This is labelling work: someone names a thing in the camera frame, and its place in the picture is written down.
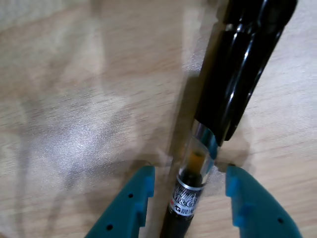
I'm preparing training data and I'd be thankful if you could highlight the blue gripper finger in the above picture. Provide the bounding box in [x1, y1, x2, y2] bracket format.
[85, 165, 156, 238]
[225, 165, 304, 238]

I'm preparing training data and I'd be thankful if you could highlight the black retractable gel pen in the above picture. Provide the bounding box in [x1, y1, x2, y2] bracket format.
[159, 0, 298, 238]

